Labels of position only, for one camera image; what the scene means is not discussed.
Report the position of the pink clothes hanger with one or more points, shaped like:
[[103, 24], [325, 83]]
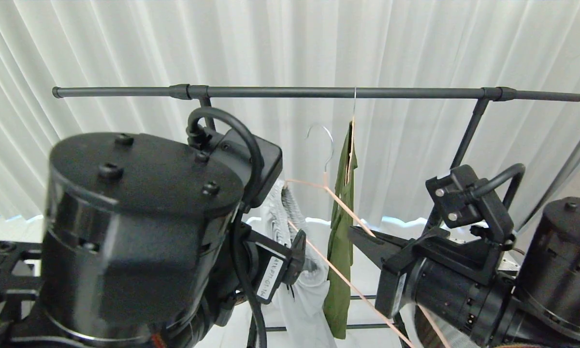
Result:
[[354, 104], [328, 145]]

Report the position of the pale grey garment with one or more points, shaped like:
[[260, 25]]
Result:
[[299, 309]]

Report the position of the black clothes rack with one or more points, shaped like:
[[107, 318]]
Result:
[[415, 93]]

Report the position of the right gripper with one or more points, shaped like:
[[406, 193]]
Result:
[[444, 299]]

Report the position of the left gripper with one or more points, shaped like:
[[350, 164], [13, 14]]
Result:
[[270, 270]]

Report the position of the white curtain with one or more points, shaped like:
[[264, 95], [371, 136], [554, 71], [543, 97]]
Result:
[[270, 43]]

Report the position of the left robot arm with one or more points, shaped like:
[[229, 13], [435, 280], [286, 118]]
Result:
[[140, 232]]

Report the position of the green long-sleeved shirt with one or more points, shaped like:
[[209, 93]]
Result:
[[340, 251]]

